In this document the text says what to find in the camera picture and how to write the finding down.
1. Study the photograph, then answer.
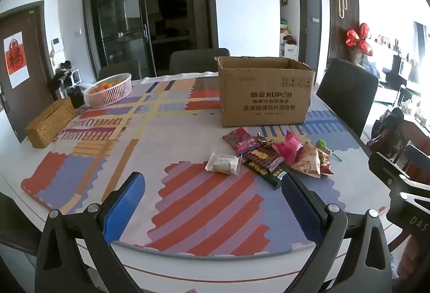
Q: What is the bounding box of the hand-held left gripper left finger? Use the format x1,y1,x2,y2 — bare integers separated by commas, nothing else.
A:
35,171,146,293

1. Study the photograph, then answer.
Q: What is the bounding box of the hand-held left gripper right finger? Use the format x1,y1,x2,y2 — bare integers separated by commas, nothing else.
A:
281,172,400,293

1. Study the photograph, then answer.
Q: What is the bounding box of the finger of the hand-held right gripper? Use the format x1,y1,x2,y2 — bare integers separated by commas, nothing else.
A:
368,152,422,195
404,144,430,180

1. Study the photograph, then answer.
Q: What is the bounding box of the dark green snack packet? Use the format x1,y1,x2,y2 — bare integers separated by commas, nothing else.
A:
242,160,290,191

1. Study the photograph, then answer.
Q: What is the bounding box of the tan chips packet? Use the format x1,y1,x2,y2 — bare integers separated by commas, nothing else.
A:
292,143,321,178

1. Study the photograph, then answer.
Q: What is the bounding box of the red chips packet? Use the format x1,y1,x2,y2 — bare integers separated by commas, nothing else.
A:
316,147,334,176

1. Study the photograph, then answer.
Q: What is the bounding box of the pink snack packet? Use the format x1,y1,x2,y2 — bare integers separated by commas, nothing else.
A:
272,130,303,167

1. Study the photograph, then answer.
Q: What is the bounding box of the brown cookie packet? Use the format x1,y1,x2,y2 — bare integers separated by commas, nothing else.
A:
242,147,285,176

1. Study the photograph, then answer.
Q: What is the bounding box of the white snack packet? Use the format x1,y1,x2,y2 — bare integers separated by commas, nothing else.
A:
205,152,243,176

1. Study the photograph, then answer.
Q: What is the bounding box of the red purple snack packet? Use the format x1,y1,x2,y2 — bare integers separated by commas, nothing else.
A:
223,128,261,156

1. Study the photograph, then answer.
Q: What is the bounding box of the brown cardboard box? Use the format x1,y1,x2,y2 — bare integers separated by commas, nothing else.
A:
215,56,316,128

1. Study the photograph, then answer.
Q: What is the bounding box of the person's right forearm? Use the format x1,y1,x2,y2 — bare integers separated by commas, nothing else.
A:
396,239,427,280

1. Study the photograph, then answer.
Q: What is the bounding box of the dark patterned cloth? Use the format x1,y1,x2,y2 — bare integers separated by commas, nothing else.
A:
368,107,409,159

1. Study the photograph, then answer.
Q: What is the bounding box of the green lollipop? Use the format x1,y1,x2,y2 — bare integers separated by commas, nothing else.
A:
315,139,343,162

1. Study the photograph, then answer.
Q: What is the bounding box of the gold wrapped candy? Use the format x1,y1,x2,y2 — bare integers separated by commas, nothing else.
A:
256,132,273,147

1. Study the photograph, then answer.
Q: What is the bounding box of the black fabric chair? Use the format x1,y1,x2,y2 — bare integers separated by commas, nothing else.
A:
316,58,379,139

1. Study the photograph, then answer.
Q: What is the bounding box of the white basket of oranges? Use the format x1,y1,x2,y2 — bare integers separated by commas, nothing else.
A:
83,73,133,108

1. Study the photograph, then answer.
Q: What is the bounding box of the woven wicker tissue box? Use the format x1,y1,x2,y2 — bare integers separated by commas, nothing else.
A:
24,97,76,148

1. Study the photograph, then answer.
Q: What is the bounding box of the black jar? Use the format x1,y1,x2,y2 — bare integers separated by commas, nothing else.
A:
69,86,85,109

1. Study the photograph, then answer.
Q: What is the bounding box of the pile of oranges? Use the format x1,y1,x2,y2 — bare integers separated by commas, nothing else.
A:
89,78,126,94

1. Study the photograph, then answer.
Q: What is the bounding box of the small white shelf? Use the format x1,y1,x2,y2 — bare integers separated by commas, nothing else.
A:
69,69,84,87

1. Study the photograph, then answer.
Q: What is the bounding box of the red foil balloon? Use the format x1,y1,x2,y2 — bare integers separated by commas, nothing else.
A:
345,23,374,57

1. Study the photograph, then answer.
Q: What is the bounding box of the small dark grey chair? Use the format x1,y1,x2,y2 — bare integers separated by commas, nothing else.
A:
98,60,142,81

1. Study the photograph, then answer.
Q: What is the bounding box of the white table cloth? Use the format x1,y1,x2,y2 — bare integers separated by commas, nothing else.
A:
140,70,220,84

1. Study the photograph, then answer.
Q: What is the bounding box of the black and white plush toy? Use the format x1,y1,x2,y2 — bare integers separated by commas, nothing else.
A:
50,60,74,92

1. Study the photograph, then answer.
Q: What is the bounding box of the white hallway cabinet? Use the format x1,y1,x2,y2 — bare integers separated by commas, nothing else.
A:
282,44,299,60

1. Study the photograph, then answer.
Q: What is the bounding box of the wide dark grey chair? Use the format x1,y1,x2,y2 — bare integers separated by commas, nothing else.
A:
169,48,231,76

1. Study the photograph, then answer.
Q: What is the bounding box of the grey interior door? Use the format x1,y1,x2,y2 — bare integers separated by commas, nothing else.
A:
298,0,322,72

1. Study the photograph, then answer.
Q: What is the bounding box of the dark wood slat panel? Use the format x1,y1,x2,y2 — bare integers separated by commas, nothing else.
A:
325,0,361,75

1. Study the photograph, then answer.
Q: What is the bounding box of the brown entrance door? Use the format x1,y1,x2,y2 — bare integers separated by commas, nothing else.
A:
0,0,56,144

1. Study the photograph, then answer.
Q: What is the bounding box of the red paper door poster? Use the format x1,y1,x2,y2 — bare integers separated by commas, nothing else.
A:
3,31,29,89

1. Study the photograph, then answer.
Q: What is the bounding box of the glass sliding door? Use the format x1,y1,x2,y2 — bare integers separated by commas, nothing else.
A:
82,0,219,80

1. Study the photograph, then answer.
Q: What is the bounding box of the black television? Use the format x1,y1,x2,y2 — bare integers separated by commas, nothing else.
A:
158,0,187,16

